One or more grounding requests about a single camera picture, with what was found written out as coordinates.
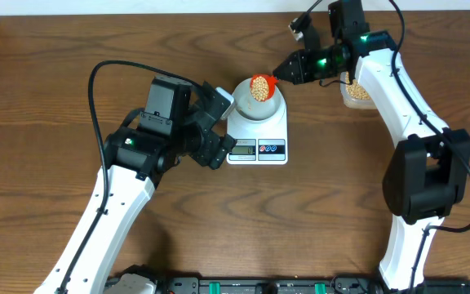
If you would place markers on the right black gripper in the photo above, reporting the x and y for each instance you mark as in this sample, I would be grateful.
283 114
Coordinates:
297 59

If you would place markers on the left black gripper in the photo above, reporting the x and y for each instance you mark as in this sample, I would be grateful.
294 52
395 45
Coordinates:
211 149

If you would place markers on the red plastic measuring scoop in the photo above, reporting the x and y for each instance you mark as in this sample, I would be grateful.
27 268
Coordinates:
272 81

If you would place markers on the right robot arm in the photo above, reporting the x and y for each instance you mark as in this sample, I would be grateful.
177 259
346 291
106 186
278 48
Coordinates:
429 168

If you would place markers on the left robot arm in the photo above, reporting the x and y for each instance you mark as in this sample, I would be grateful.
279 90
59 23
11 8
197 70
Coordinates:
149 142

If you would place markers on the soybeans in scoop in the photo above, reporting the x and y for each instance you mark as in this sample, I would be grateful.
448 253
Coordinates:
260 88

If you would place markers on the grey round bowl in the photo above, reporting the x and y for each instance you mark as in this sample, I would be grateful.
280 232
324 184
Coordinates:
248 106

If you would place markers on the white digital kitchen scale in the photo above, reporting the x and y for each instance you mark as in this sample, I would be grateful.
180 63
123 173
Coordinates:
258 142

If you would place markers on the pile of soybeans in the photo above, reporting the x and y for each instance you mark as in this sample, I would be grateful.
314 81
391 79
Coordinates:
354 90

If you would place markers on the clear plastic container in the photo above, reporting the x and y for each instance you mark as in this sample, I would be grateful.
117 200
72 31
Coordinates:
352 103

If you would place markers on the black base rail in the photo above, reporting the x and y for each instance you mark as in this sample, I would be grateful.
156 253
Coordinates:
133 283

